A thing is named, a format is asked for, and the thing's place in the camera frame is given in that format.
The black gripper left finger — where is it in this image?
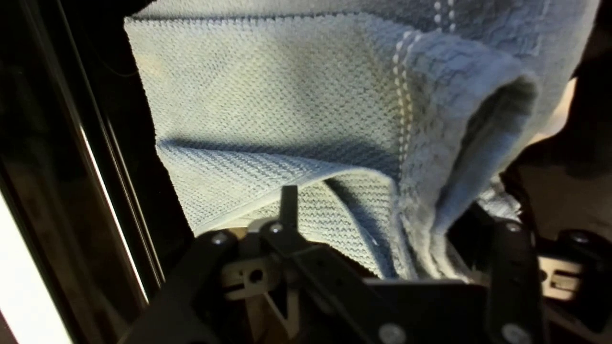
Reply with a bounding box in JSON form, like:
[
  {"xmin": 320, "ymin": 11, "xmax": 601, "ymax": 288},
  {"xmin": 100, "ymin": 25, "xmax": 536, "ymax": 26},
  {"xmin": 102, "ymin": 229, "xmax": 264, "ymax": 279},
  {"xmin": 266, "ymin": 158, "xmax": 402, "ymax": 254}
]
[{"xmin": 119, "ymin": 183, "xmax": 410, "ymax": 344}]

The light blue towel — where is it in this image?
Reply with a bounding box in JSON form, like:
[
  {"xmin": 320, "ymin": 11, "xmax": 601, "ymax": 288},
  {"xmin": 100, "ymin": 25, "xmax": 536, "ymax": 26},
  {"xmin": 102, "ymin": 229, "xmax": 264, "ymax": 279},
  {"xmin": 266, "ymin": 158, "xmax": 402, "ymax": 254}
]
[{"xmin": 123, "ymin": 0, "xmax": 605, "ymax": 283}]

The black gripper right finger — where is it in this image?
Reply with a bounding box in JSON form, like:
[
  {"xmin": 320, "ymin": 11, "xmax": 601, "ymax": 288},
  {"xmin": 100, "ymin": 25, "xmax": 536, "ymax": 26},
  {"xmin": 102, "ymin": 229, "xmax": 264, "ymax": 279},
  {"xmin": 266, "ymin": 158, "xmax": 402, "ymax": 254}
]
[{"xmin": 381, "ymin": 218, "xmax": 612, "ymax": 344}]

